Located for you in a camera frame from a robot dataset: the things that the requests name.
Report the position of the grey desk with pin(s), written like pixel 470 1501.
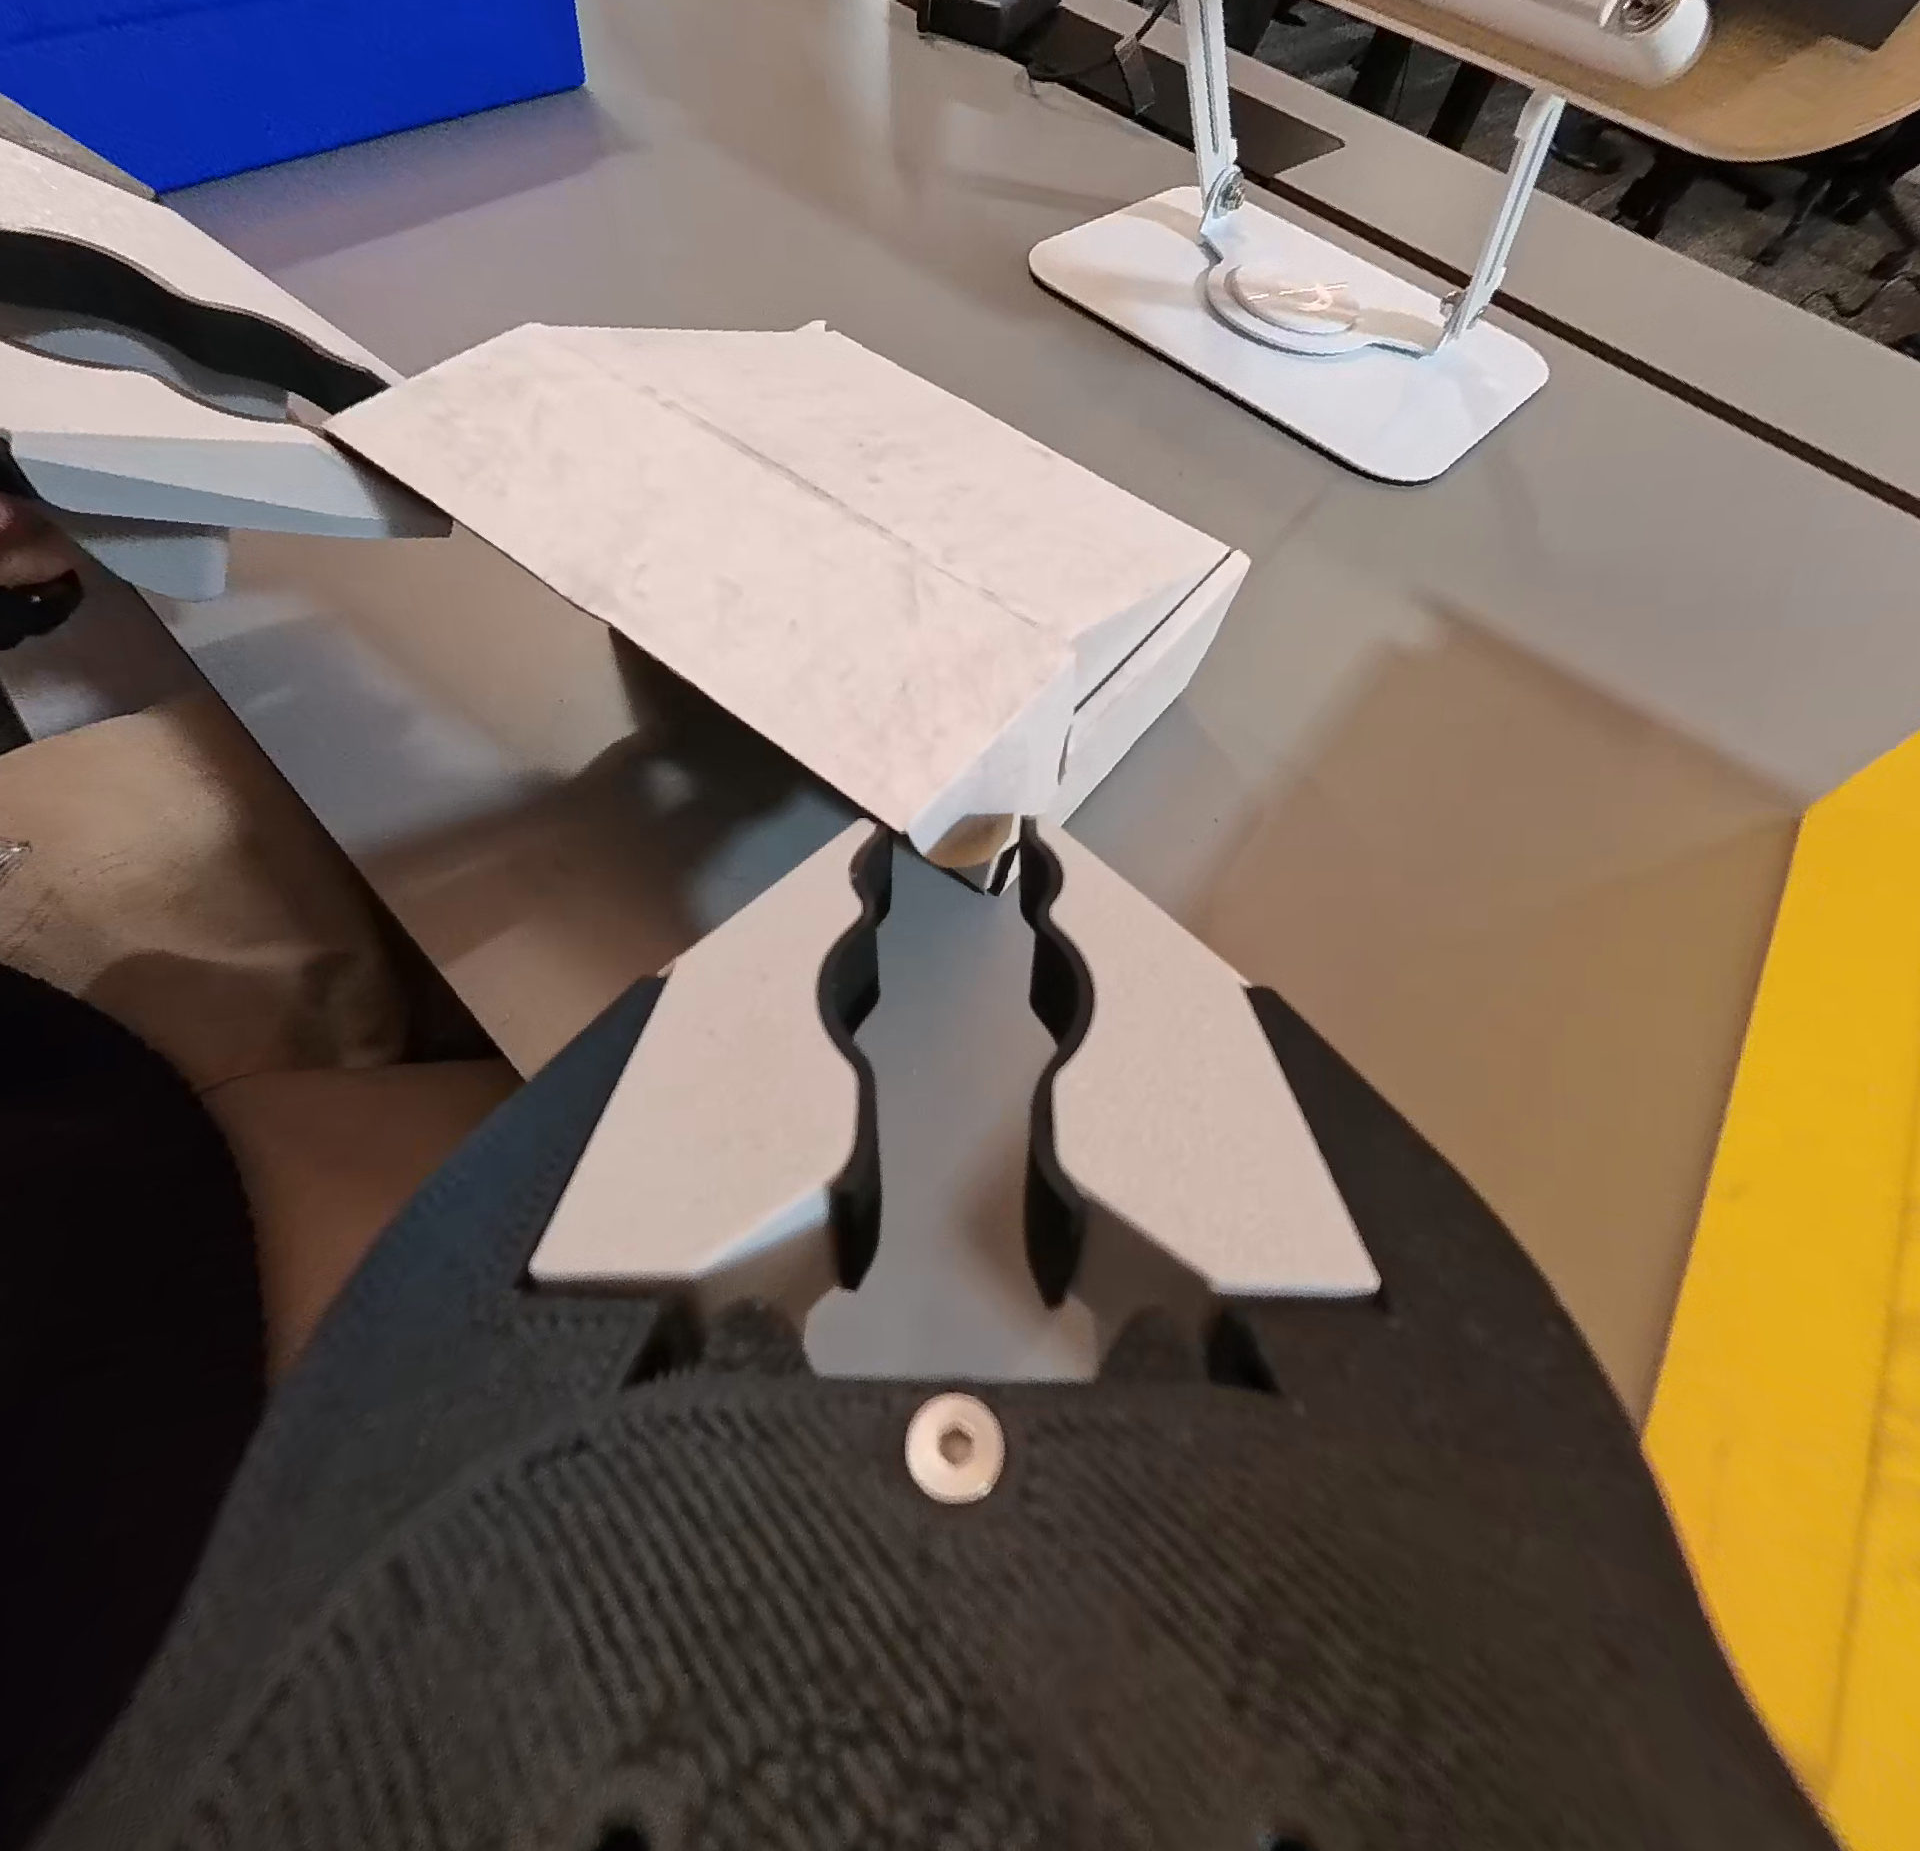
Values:
pixel 1500 832

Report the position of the person's legs in tan trousers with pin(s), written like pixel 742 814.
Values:
pixel 226 905

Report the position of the blue plastic bin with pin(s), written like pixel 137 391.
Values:
pixel 301 36

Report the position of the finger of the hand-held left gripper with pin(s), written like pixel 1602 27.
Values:
pixel 178 456
pixel 195 253

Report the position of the white document stand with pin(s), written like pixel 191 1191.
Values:
pixel 1440 396

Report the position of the white cardboard mailer box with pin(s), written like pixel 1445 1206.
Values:
pixel 749 531

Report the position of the person's left hand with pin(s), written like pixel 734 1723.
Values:
pixel 28 546

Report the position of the yellow plastic bin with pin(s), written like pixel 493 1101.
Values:
pixel 1829 1206

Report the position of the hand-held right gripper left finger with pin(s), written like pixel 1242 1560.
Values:
pixel 705 1130

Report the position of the person's black sweater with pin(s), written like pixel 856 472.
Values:
pixel 103 1356

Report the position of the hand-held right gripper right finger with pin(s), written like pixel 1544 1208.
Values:
pixel 1200 1147

